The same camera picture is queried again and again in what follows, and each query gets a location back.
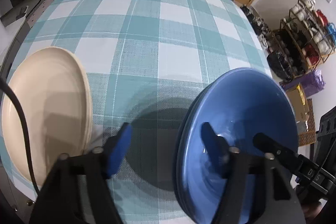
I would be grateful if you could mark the teal plaid tablecloth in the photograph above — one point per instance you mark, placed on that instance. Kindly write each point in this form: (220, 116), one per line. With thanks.
(146, 61)

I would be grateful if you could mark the blue bowl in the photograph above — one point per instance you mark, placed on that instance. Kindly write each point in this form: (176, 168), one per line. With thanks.
(179, 164)
(238, 105)

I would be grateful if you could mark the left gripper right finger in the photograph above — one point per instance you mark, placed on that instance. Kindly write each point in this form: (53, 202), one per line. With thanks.
(273, 198)

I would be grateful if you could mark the shoe rack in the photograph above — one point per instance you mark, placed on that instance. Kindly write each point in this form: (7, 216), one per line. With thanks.
(306, 38)

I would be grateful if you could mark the purple bag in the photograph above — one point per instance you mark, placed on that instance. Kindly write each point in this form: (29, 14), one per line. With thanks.
(311, 82)

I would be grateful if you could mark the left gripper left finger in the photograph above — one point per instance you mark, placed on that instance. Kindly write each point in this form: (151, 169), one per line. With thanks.
(59, 200)

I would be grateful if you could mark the beige plate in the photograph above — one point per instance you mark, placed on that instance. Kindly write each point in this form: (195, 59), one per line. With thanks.
(53, 89)

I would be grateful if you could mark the cardboard box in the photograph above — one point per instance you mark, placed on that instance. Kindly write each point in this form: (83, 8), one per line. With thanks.
(299, 103)

